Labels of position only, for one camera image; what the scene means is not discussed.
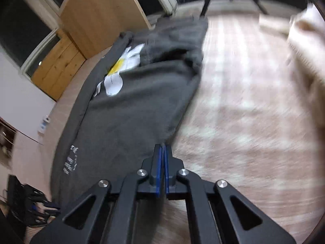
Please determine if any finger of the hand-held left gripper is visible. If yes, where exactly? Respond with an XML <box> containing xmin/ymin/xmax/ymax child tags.
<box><xmin>25</xmin><ymin>207</ymin><xmax>55</xmax><ymax>226</ymax></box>
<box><xmin>24</xmin><ymin>186</ymin><xmax>62</xmax><ymax>209</ymax></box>

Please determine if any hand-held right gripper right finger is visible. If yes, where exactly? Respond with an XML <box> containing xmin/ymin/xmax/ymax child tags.
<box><xmin>165</xmin><ymin>144</ymin><xmax>297</xmax><ymax>244</ymax></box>

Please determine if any white wall device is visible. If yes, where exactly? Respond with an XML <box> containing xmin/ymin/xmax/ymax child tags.
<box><xmin>38</xmin><ymin>115</ymin><xmax>51</xmax><ymax>134</ymax></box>

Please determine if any pine wooden panel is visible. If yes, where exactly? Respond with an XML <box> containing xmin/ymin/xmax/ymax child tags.
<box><xmin>30</xmin><ymin>29</ymin><xmax>87</xmax><ymax>101</ymax></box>

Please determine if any light wooden board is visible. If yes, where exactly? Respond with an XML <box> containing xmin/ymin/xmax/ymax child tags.
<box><xmin>60</xmin><ymin>0</ymin><xmax>153</xmax><ymax>59</ymax></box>

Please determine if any plaid beige blanket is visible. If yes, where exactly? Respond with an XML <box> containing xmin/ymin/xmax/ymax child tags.
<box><xmin>49</xmin><ymin>0</ymin><xmax>325</xmax><ymax>244</ymax></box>

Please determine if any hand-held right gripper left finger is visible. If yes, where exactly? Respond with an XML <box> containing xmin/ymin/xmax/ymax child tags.
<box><xmin>30</xmin><ymin>144</ymin><xmax>162</xmax><ymax>244</ymax></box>

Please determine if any white framed window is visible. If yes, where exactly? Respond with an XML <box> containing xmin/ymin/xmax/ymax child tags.
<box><xmin>0</xmin><ymin>0</ymin><xmax>64</xmax><ymax>80</ymax></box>

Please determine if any grey daisy print t-shirt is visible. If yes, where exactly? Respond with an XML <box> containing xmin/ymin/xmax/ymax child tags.
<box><xmin>49</xmin><ymin>16</ymin><xmax>210</xmax><ymax>209</ymax></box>

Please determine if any beige clothes pile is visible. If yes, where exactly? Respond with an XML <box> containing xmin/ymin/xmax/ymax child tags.
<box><xmin>259</xmin><ymin>4</ymin><xmax>325</xmax><ymax>122</ymax></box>

